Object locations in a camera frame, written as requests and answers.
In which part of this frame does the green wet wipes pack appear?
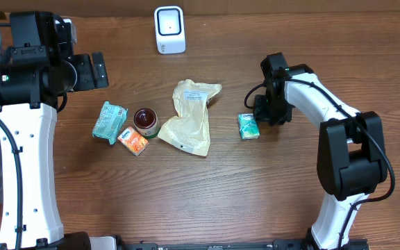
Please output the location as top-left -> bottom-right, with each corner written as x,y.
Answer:
92,101 -> 128,145

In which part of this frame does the white barcode scanner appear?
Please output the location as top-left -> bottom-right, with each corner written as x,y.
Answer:
154,6 -> 186,54

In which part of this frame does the orange tissue pack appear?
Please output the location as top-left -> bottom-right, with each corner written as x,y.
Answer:
117,126 -> 149,156

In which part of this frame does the teal tissue pack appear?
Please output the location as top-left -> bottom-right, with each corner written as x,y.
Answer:
237,113 -> 260,140

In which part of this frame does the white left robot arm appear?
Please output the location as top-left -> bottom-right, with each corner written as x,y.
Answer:
0,47 -> 115,249

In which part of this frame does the beige paper pouch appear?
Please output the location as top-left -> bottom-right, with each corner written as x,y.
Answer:
158,79 -> 222,156

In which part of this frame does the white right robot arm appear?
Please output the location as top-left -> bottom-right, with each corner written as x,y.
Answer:
252,53 -> 395,249

